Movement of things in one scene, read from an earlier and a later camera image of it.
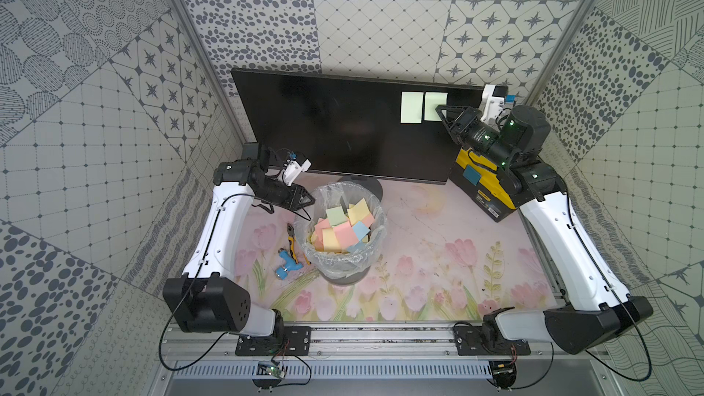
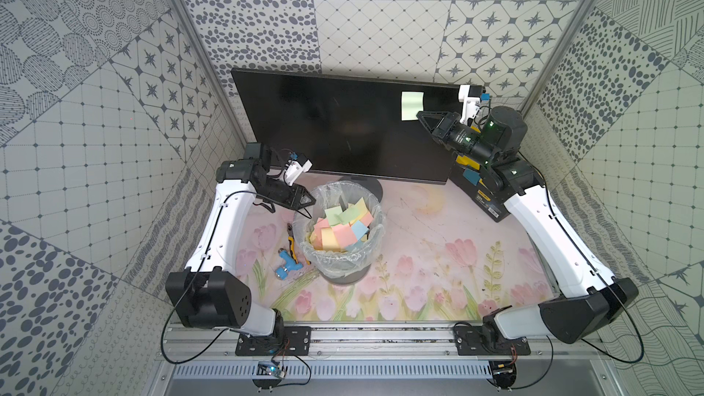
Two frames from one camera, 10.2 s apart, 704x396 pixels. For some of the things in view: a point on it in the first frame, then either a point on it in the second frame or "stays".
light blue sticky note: (360, 229) stays
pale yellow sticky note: (358, 212) stays
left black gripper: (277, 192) stays
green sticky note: (432, 101) → (349, 214)
